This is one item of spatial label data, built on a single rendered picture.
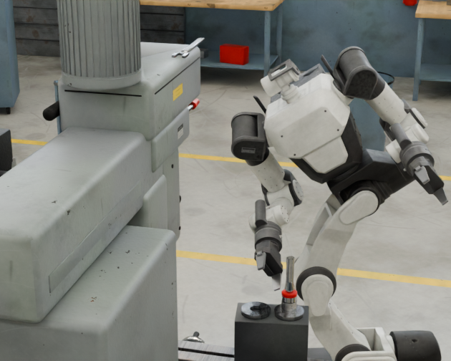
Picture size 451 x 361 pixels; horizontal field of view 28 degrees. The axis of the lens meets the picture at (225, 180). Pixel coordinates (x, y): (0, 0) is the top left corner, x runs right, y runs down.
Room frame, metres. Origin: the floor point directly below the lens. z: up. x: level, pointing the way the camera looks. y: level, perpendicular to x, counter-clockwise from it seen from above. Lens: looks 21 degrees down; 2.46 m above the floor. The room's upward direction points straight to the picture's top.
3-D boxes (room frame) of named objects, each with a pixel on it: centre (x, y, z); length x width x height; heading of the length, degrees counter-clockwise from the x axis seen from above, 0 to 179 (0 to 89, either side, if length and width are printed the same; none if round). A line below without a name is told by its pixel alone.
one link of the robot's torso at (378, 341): (2.87, -0.51, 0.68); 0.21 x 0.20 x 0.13; 94
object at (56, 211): (1.96, 0.37, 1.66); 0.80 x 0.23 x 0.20; 166
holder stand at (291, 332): (2.38, -0.14, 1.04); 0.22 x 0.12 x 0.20; 85
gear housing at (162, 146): (2.40, 0.26, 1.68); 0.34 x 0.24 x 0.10; 166
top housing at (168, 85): (2.43, 0.25, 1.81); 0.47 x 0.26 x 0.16; 166
